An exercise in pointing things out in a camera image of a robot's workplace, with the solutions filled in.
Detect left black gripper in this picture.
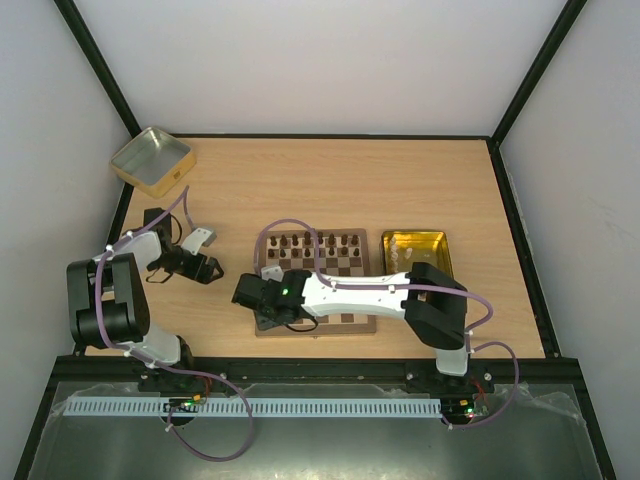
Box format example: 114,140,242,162
150,245,223,285

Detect wooden chess board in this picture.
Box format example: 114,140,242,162
254,228,377,338

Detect gold tin with white pieces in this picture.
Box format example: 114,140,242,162
381,230,457,288

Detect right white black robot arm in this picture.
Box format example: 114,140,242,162
232,262,471,392

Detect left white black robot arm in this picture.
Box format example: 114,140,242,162
66,207,224,370

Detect empty gold square tin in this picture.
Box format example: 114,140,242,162
110,127,197,199

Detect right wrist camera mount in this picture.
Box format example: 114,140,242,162
260,265,284,282

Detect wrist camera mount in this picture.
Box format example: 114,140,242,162
181,227,217,255
260,265,284,282

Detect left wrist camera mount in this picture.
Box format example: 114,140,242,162
181,227,217,255

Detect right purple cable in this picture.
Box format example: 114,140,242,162
254,218,521,431

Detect purple cable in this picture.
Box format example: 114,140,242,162
254,218,521,431
94,185,256,462

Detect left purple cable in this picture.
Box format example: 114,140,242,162
94,185,256,462

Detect slotted grey cable duct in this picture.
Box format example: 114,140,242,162
64,397,444,417

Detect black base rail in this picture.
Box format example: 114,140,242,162
54,354,501,394

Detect black frame post left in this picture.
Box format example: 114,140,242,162
54,0,142,137

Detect black frame post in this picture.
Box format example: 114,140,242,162
489,0,591,146
54,0,142,137

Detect black frame post right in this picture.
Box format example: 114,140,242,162
489,0,591,146

